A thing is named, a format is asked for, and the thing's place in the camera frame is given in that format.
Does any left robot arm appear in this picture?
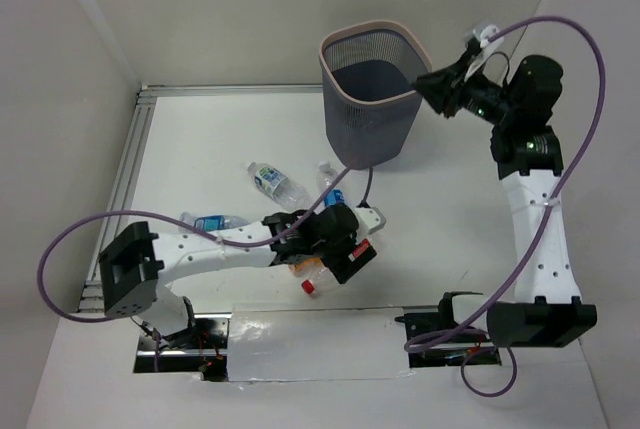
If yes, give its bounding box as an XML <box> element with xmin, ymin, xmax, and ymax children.
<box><xmin>98</xmin><ymin>204</ymin><xmax>386</xmax><ymax>348</ymax></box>

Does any blue label water bottle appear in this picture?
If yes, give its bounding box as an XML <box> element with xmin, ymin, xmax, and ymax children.
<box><xmin>316</xmin><ymin>161</ymin><xmax>347</xmax><ymax>207</ymax></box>

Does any red label water bottle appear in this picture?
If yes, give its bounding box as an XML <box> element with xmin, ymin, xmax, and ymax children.
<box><xmin>301</xmin><ymin>266</ymin><xmax>354</xmax><ymax>297</ymax></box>

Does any orange juice bottle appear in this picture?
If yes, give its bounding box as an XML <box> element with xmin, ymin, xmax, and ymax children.
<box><xmin>289</xmin><ymin>258</ymin><xmax>324</xmax><ymax>277</ymax></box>

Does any grey mesh waste bin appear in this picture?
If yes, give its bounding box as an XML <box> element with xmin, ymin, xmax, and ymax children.
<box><xmin>319</xmin><ymin>20</ymin><xmax>432</xmax><ymax>170</ymax></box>

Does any aluminium frame rail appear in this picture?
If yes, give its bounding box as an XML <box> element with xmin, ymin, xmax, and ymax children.
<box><xmin>78</xmin><ymin>82</ymin><xmax>494</xmax><ymax>313</ymax></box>

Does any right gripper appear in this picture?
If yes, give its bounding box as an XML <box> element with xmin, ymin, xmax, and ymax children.
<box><xmin>410</xmin><ymin>49</ymin><xmax>518</xmax><ymax>125</ymax></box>

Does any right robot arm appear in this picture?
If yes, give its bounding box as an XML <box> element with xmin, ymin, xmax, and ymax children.
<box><xmin>413</xmin><ymin>55</ymin><xmax>598</xmax><ymax>348</ymax></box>

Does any green white label bottle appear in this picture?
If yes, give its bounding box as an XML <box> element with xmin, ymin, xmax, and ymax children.
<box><xmin>247</xmin><ymin>162</ymin><xmax>311</xmax><ymax>212</ymax></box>

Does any crushed blue cap bottle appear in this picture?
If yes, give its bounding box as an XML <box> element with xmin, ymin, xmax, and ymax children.
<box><xmin>179</xmin><ymin>212</ymin><xmax>248</xmax><ymax>232</ymax></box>

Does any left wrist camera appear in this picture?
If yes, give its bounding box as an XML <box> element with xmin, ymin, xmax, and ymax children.
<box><xmin>353</xmin><ymin>207</ymin><xmax>386</xmax><ymax>237</ymax></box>

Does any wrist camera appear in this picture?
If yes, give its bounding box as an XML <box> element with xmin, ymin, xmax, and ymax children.
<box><xmin>464</xmin><ymin>23</ymin><xmax>504</xmax><ymax>82</ymax></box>
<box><xmin>353</xmin><ymin>207</ymin><xmax>386</xmax><ymax>237</ymax></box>

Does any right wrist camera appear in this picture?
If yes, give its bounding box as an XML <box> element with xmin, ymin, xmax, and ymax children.
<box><xmin>464</xmin><ymin>23</ymin><xmax>504</xmax><ymax>82</ymax></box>

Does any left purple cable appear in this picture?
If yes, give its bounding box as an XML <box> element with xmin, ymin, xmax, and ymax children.
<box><xmin>37</xmin><ymin>164</ymin><xmax>374</xmax><ymax>373</ymax></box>

